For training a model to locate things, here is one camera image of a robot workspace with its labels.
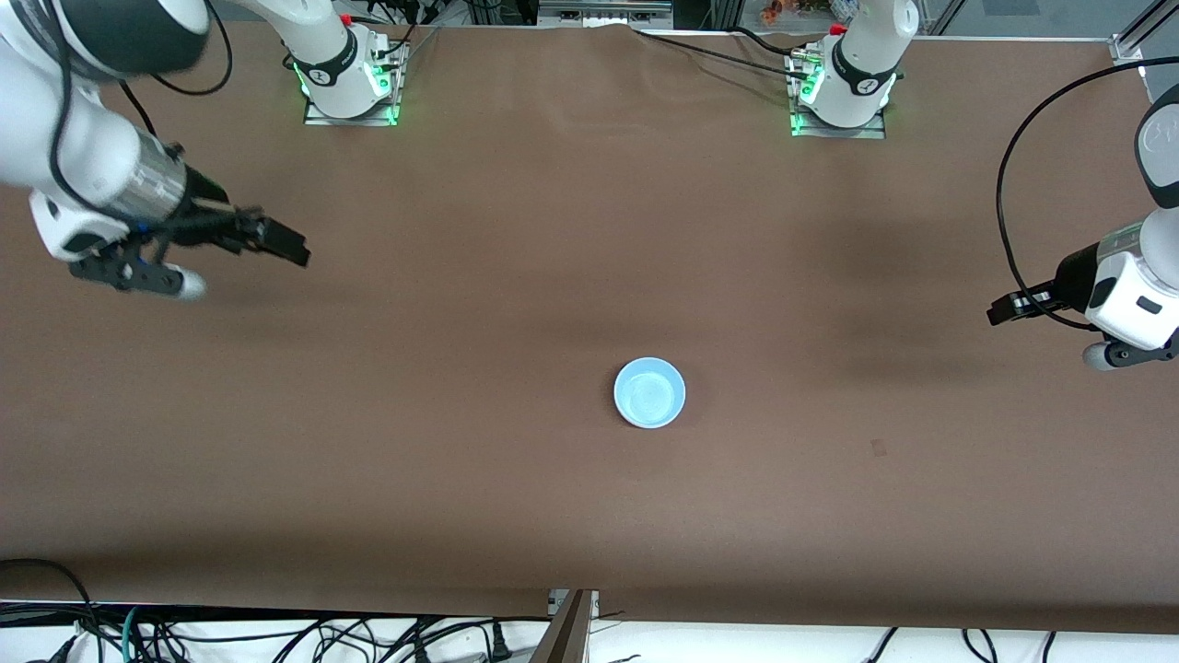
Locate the blue plastic bowl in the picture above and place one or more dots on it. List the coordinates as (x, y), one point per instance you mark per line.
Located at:
(649, 394)

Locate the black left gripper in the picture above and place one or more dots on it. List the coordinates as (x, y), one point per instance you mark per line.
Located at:
(1071, 276)

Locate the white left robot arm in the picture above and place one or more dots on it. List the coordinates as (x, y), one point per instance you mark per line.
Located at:
(861, 55)

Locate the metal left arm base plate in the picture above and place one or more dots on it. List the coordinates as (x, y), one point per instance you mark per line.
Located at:
(838, 132)

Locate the brown table cover sheet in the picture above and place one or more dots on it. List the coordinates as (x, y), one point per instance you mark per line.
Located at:
(553, 230)

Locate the grey power strip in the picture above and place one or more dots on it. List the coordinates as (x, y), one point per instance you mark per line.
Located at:
(603, 11)

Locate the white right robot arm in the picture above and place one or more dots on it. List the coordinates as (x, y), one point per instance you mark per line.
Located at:
(92, 147)

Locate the metal table support bracket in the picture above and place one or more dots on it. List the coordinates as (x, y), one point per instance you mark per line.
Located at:
(566, 635)

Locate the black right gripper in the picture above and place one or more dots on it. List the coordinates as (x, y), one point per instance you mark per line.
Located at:
(210, 218)

